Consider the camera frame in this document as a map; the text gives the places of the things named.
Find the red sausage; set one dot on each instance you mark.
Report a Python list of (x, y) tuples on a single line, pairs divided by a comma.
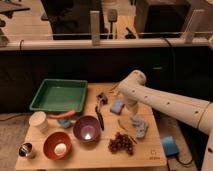
[(62, 115)]

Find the small blue cloth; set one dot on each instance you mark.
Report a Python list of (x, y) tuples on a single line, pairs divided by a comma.
[(65, 123)]

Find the light blue crumpled cloth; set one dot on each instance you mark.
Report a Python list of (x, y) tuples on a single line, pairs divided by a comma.
[(140, 125)]

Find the white rail post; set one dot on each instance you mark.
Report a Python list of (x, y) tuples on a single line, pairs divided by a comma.
[(95, 28), (192, 25)]

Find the black can opener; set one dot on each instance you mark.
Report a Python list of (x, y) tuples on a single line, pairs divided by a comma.
[(101, 100)]

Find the white egg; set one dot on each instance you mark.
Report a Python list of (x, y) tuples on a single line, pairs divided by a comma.
[(60, 149)]

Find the thin brown stick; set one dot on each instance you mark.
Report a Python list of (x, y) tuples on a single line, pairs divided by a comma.
[(126, 131)]

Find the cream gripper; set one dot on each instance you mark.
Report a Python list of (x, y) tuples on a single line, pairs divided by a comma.
[(127, 113)]

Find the blue box on floor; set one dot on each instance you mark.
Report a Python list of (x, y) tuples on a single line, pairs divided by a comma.
[(169, 146)]

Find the bunch of red grapes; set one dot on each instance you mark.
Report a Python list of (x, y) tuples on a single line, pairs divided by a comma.
[(121, 142)]

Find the green plastic tray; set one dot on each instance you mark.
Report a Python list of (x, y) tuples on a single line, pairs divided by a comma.
[(60, 95)]

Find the white cup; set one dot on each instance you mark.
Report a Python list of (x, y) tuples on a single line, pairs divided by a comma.
[(39, 121)]

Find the red bowl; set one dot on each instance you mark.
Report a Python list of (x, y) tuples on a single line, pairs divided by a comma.
[(54, 139)]

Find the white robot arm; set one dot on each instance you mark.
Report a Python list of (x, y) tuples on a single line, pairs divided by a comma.
[(194, 112)]

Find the purple bowl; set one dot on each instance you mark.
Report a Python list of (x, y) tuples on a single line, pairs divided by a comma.
[(87, 129)]

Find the small metal cup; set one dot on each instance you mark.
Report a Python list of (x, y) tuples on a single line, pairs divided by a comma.
[(26, 150)]

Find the white right rail post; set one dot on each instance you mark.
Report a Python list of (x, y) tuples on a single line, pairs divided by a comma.
[(192, 25)]

